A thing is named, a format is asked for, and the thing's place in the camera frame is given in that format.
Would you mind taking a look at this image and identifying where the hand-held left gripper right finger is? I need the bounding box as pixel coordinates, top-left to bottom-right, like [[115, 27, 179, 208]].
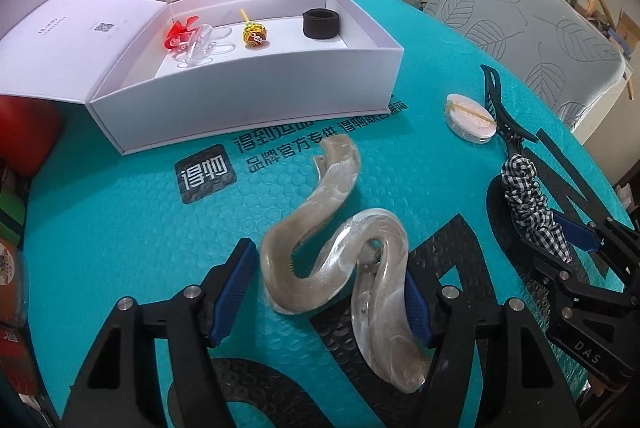
[[402, 268, 584, 428]]

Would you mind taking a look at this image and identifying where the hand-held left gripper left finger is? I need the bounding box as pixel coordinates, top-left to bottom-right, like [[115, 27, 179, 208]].
[[60, 237, 261, 428]]

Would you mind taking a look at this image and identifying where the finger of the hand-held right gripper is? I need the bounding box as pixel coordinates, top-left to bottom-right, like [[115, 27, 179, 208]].
[[522, 235, 640, 335], [552, 213, 640, 260]]

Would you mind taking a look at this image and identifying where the black white checkered scrunchie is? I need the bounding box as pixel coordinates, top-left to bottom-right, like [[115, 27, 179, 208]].
[[499, 155, 574, 265]]

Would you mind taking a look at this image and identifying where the beige translucent hair claw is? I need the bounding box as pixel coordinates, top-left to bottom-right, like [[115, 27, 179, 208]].
[[258, 133, 434, 393]]

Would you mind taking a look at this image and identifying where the white cardboard box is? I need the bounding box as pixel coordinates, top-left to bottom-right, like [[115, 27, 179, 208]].
[[0, 0, 405, 157]]

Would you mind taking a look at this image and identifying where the clear plastic hair clip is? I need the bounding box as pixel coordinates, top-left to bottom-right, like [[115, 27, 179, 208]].
[[172, 22, 236, 68]]

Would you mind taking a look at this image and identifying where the yellow lollipop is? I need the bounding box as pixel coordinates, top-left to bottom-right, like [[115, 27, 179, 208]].
[[238, 8, 270, 51]]

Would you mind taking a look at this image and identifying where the red plastic propeller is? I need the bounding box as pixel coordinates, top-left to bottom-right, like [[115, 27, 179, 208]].
[[164, 19, 199, 52]]

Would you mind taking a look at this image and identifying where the black fabric ring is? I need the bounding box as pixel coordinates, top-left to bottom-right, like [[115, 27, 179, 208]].
[[301, 8, 343, 42]]

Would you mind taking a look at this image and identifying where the teal bubble mailer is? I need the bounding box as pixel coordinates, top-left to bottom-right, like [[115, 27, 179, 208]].
[[22, 0, 637, 428]]

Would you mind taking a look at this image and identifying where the black hair claw clip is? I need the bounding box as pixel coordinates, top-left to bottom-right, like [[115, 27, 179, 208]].
[[479, 64, 541, 159]]

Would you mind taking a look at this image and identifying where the pink oval compact case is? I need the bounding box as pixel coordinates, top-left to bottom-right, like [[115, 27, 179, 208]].
[[443, 93, 499, 144]]

